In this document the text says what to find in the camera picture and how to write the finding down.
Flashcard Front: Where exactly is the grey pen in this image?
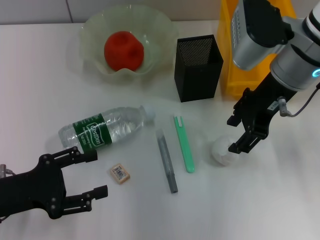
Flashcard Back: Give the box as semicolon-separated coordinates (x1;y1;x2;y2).
153;127;179;194

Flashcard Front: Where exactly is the yellow plastic bin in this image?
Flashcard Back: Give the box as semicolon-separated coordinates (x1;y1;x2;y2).
216;0;273;101

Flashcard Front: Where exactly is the gripper cable with plug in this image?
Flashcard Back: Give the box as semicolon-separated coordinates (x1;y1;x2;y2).
0;163;16;223
277;83;320;118

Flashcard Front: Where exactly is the left gripper cable with plug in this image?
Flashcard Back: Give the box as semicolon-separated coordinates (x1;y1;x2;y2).
0;163;16;223

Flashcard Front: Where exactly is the black mesh pen holder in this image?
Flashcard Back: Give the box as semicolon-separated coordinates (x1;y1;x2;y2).
174;34;224;103

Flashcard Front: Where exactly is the right gripper cable with plug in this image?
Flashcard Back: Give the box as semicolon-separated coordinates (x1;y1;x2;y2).
277;83;320;118

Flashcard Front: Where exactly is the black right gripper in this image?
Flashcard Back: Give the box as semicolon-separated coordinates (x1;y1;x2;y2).
226;73;299;155

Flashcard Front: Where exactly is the pale green glass fruit bowl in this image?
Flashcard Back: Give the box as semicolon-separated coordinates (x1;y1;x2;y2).
79;5;180;85

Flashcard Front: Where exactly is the clear green-label water bottle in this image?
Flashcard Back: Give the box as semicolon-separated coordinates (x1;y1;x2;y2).
58;104;156;151

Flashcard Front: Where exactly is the green pen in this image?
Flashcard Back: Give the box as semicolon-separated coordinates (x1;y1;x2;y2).
171;112;196;174

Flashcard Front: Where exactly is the beige eraser with barcode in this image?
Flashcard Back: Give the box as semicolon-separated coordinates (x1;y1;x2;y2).
109;162;131;186

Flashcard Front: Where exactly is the white paper ball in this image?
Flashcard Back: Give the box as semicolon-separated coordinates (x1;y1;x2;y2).
209;135;241;167

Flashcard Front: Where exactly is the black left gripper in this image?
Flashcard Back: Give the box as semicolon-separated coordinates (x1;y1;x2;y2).
0;146;109;221

